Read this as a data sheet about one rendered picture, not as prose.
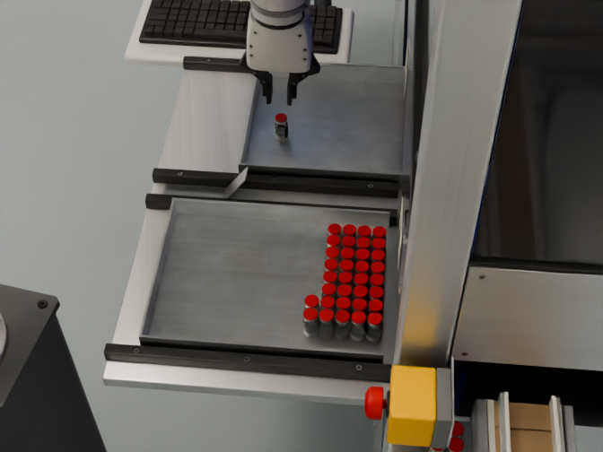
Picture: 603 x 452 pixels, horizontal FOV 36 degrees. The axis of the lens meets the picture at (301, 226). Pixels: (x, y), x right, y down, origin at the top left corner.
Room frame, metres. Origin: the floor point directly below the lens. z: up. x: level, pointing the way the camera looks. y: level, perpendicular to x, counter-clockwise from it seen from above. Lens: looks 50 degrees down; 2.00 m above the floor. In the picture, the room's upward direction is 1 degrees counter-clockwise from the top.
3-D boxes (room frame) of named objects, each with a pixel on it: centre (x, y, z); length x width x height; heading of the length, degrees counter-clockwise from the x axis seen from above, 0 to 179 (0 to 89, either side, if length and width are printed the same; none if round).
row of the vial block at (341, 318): (0.82, -0.06, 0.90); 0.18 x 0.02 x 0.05; 174
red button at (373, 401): (0.56, -0.09, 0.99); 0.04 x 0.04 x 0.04; 84
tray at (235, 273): (0.83, 0.05, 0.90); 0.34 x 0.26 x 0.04; 84
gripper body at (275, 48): (1.14, 0.03, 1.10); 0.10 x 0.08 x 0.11; 84
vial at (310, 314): (0.75, -0.01, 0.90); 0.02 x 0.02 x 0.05
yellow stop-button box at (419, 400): (0.56, -0.14, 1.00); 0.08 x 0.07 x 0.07; 84
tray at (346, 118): (1.16, -0.08, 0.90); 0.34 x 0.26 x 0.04; 84
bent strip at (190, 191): (1.01, 0.15, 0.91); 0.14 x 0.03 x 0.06; 84
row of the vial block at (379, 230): (0.81, -0.11, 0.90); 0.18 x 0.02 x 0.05; 174
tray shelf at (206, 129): (1.00, 0.01, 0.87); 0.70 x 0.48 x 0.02; 174
